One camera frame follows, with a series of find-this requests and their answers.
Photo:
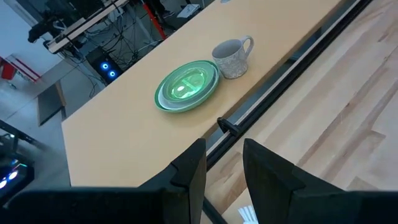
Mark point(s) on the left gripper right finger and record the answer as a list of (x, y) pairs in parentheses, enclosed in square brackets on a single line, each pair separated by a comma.
[(295, 202)]

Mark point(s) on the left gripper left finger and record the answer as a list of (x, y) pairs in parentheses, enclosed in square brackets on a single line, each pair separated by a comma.
[(124, 205)]

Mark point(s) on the light wooden side table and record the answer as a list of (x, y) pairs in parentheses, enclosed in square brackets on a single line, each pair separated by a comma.
[(124, 140)]

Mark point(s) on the black computer with lights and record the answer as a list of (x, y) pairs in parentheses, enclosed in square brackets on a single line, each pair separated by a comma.
[(18, 180)]

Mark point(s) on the small green plate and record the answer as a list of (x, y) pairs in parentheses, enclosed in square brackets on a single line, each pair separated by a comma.
[(186, 99)]

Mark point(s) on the black computer tower blue fans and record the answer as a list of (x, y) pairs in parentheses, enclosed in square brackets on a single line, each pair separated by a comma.
[(104, 67)]

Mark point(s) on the cream patterned mug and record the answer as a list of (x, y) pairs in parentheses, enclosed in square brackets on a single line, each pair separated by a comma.
[(231, 62)]

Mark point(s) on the red box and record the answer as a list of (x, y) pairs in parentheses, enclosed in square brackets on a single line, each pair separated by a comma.
[(6, 70)]

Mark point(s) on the cluttered workbench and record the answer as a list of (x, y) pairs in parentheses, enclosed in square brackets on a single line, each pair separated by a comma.
[(77, 28)]

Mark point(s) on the white paper sheet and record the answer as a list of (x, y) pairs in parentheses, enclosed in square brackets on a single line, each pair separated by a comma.
[(188, 11)]

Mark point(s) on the red post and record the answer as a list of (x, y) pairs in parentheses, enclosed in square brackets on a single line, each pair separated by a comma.
[(155, 23)]

